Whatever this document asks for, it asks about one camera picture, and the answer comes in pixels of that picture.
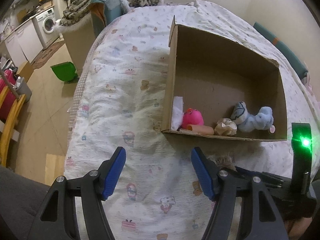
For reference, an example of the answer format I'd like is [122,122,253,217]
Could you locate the white soft cloth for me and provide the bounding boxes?
[171,96,184,130]

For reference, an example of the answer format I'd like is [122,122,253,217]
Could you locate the yellow wooden chair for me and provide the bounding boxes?
[0,86,27,167]

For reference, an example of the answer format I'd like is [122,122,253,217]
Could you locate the teal and orange pillow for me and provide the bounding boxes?
[90,0,129,38]

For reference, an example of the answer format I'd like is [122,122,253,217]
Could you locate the white washing machine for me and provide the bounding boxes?
[32,7,60,49]

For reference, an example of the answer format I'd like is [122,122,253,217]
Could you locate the tan foam cylinder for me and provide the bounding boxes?
[179,124,215,135]

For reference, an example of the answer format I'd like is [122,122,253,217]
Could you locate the pink suitcase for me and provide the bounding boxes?
[0,69,18,123]

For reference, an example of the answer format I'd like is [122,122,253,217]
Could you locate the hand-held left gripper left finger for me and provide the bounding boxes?
[26,146,127,240]

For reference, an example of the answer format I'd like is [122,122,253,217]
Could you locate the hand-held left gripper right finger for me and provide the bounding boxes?
[191,146,290,240]

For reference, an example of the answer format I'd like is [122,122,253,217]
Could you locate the blue plush toy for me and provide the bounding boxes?
[230,101,275,133]

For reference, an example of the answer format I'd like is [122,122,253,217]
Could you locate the white kitchen cabinets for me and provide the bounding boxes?
[4,20,44,67]

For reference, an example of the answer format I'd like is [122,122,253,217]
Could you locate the long teal cushion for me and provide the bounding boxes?
[253,22,308,77]

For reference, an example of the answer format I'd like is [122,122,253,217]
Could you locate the beige sofa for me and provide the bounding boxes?
[62,24,97,77]

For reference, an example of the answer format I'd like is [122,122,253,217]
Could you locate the cream scrunchie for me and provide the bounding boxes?
[214,118,237,137]

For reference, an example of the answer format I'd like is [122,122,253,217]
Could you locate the patterned floor rug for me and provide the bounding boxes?
[31,40,66,69]

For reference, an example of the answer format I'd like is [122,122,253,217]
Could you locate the grey bin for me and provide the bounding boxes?
[14,76,32,103]

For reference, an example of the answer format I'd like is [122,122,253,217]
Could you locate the small cardboard floor box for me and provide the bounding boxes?
[18,60,34,84]

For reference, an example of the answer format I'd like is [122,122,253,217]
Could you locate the brown patterned scrunchie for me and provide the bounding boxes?
[207,155,237,170]

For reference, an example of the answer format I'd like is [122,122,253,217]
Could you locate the pink rubber duck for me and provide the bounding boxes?
[182,108,204,130]

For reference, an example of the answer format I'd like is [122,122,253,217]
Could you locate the green dustpan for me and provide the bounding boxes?
[50,62,79,82]

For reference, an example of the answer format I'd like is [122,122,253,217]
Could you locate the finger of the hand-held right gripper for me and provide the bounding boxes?
[234,166,294,189]

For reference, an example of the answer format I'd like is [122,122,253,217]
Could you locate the person's grey trouser leg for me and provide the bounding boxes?
[0,165,54,240]

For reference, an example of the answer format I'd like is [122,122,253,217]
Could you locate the pale pink cloth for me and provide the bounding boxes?
[301,71,320,100]

